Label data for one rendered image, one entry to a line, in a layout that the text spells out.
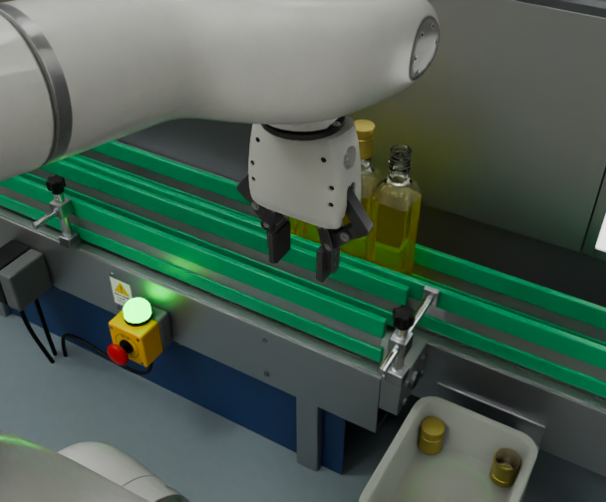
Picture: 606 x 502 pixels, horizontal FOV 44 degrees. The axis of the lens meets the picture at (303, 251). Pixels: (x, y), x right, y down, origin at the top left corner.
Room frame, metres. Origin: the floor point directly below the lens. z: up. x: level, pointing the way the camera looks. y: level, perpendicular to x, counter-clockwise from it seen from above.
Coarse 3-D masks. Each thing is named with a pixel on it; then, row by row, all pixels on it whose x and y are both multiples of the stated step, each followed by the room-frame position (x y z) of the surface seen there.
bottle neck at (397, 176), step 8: (400, 144) 0.87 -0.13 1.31; (392, 152) 0.85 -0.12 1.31; (400, 152) 0.86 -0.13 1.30; (408, 152) 0.85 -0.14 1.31; (392, 160) 0.85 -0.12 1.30; (400, 160) 0.84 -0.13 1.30; (408, 160) 0.84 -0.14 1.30; (392, 168) 0.84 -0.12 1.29; (400, 168) 0.84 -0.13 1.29; (408, 168) 0.84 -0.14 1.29; (392, 176) 0.84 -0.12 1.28; (400, 176) 0.84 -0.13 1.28; (408, 176) 0.85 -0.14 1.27; (400, 184) 0.84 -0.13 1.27
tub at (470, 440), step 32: (416, 416) 0.65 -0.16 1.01; (448, 416) 0.66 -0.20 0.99; (480, 416) 0.65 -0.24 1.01; (416, 448) 0.65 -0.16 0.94; (448, 448) 0.65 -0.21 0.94; (480, 448) 0.63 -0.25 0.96; (512, 448) 0.61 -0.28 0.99; (384, 480) 0.56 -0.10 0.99; (416, 480) 0.60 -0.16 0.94; (448, 480) 0.60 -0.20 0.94; (480, 480) 0.60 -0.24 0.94
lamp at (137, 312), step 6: (132, 300) 0.87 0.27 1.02; (138, 300) 0.87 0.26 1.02; (144, 300) 0.87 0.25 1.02; (126, 306) 0.86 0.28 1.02; (132, 306) 0.86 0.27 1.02; (138, 306) 0.86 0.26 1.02; (144, 306) 0.86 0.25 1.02; (150, 306) 0.87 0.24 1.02; (126, 312) 0.85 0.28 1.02; (132, 312) 0.85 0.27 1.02; (138, 312) 0.85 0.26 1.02; (144, 312) 0.85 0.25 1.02; (150, 312) 0.86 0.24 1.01; (126, 318) 0.85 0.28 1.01; (132, 318) 0.84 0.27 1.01; (138, 318) 0.84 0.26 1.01; (144, 318) 0.85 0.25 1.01; (150, 318) 0.85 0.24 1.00; (132, 324) 0.84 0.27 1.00; (138, 324) 0.84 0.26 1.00; (144, 324) 0.84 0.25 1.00
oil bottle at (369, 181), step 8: (376, 168) 0.89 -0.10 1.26; (368, 176) 0.87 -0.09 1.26; (376, 176) 0.87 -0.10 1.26; (368, 184) 0.86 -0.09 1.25; (376, 184) 0.87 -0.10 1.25; (368, 192) 0.85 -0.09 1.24; (368, 200) 0.85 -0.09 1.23; (368, 208) 0.85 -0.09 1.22; (344, 216) 0.86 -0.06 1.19; (344, 224) 0.86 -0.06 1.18; (352, 240) 0.86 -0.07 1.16; (360, 240) 0.85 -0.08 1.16; (368, 240) 0.85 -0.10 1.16; (344, 248) 0.86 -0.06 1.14; (352, 248) 0.86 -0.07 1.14; (360, 248) 0.85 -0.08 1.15; (360, 256) 0.85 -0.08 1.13
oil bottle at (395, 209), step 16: (384, 192) 0.84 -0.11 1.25; (400, 192) 0.83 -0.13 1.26; (416, 192) 0.84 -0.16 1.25; (384, 208) 0.83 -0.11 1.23; (400, 208) 0.82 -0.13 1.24; (416, 208) 0.84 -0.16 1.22; (384, 224) 0.83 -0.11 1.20; (400, 224) 0.82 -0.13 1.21; (416, 224) 0.85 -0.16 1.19; (384, 240) 0.83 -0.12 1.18; (400, 240) 0.82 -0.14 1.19; (368, 256) 0.84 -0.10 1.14; (384, 256) 0.83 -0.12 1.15; (400, 256) 0.82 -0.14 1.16; (400, 272) 0.82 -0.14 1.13
